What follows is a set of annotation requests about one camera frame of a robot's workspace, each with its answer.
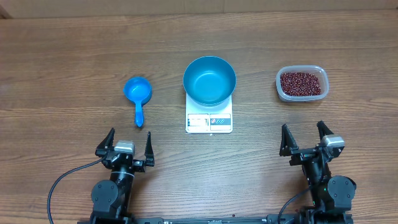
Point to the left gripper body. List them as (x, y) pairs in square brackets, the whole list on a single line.
[(137, 165)]

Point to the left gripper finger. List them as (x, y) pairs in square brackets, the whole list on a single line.
[(106, 144), (149, 154)]

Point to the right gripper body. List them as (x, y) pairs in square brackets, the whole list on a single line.
[(312, 168)]

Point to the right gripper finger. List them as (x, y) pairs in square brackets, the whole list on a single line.
[(288, 144), (323, 130)]

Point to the blue plastic measuring scoop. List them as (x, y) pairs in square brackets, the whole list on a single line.
[(139, 91)]

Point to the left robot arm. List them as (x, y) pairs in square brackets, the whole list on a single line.
[(111, 197)]

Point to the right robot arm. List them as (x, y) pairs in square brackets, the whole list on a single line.
[(331, 195)]

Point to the white digital kitchen scale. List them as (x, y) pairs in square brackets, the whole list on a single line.
[(200, 119)]

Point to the teal metal bowl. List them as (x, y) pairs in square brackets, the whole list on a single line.
[(209, 80)]

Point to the clear plastic food container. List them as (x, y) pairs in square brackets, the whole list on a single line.
[(316, 70)]

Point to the red adzuki beans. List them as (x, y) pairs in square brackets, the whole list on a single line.
[(300, 84)]

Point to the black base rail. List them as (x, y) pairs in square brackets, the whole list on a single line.
[(270, 219)]

